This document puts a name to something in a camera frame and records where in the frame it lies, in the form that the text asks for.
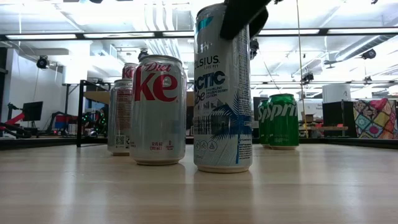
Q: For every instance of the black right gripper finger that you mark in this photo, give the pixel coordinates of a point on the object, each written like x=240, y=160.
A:
x=259, y=26
x=239, y=18

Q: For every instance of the silver Diet Coke can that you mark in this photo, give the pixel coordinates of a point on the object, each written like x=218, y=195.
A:
x=119, y=124
x=157, y=124
x=128, y=71

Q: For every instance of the tall silver Celsius can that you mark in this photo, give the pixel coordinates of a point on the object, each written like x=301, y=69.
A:
x=222, y=124

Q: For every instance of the black ceiling spotlight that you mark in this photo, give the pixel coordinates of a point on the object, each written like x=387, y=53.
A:
x=369, y=54
x=254, y=48
x=143, y=54
x=308, y=76
x=42, y=62

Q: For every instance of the green Sprite can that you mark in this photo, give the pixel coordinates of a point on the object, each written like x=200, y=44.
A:
x=283, y=124
x=262, y=124

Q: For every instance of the white cylindrical column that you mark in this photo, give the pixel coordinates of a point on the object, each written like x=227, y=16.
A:
x=337, y=92

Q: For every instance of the cardboard box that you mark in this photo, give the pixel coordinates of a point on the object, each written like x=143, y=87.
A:
x=308, y=117

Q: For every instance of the black background cabinet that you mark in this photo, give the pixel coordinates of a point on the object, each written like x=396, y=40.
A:
x=339, y=118

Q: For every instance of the black background monitor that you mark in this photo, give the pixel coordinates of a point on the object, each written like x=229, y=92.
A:
x=32, y=111

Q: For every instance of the red and black background robot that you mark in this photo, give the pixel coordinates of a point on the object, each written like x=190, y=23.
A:
x=15, y=119

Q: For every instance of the colourful patchwork cloth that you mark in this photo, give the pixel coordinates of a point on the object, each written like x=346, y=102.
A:
x=376, y=119

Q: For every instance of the black overhead frame beam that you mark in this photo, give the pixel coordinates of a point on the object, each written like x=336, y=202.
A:
x=323, y=31

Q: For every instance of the wooden shelf with black frame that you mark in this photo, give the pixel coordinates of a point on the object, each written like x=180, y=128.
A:
x=80, y=118

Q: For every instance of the black aluminium table frame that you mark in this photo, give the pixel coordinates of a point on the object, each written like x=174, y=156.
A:
x=37, y=143

